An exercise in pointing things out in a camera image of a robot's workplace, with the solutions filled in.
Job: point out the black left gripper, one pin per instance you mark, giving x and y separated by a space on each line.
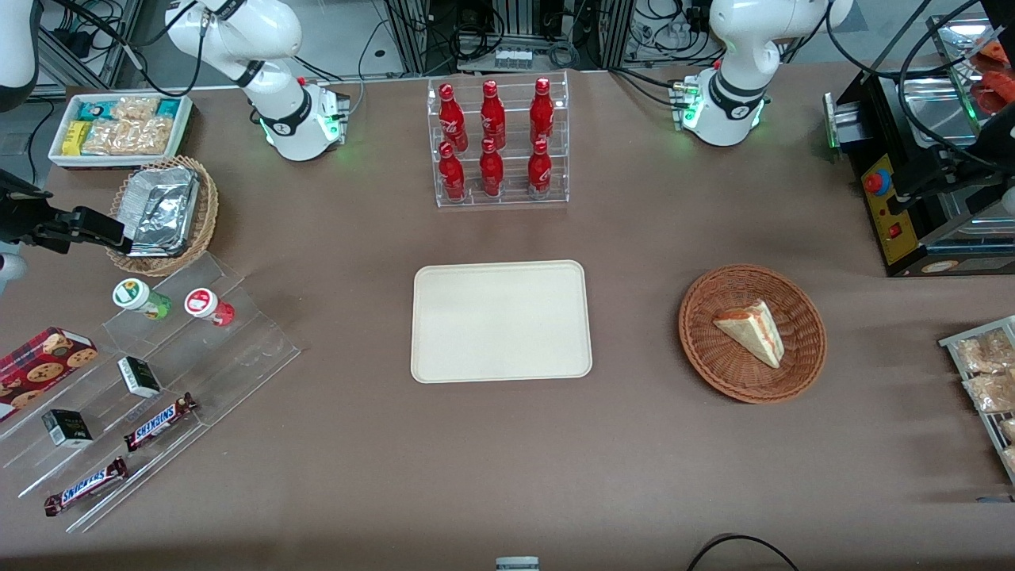
954 170

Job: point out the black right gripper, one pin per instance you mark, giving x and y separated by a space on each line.
32 220

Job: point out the green gum bottle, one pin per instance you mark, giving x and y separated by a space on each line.
139 296

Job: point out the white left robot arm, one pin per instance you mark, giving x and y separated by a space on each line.
731 107

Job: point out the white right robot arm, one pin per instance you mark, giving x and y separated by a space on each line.
295 119

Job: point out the beige plastic tray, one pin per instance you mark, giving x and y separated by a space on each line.
501 321

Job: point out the black sealing machine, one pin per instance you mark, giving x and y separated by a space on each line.
896 230

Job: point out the foil wrapped packs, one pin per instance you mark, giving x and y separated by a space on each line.
162 206

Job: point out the yellow snack pack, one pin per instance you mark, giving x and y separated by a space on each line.
75 139

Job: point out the large rice cracker bag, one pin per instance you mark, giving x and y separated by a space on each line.
131 137

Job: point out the light wicker basket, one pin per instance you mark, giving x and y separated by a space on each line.
208 206

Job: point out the red food pack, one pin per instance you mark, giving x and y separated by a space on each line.
995 91

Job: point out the white plastic snack bin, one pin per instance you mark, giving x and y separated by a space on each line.
184 135

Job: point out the small rice cracker bag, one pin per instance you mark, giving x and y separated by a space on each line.
135 109

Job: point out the red yogurt cup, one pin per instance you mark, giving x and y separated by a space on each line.
208 305

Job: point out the small teal snack pack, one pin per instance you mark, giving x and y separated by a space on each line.
168 109

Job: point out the small black box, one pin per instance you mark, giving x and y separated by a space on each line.
139 377
67 428

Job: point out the red plaid cookie box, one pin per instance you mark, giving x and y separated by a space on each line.
40 369

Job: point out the clear bag of crackers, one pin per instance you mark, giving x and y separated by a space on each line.
991 392
987 351

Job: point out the clear acrylic stepped shelf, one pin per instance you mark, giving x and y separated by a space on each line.
238 357

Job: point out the Snickers chocolate bar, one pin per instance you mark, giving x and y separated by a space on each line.
158 422
86 485

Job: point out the wrapped triangle sandwich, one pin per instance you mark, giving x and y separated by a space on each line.
753 331

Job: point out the brown wicker basket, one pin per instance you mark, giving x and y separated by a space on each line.
714 365

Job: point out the red cola bottle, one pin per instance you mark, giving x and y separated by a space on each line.
492 115
451 117
540 170
452 174
541 111
492 171

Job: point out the clear acrylic bottle rack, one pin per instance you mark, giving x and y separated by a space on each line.
514 198

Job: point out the white power strip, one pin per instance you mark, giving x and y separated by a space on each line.
514 58

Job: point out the grey device at table edge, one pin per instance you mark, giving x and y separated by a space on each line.
517 564

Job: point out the aluminium frame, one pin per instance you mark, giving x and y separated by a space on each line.
414 40

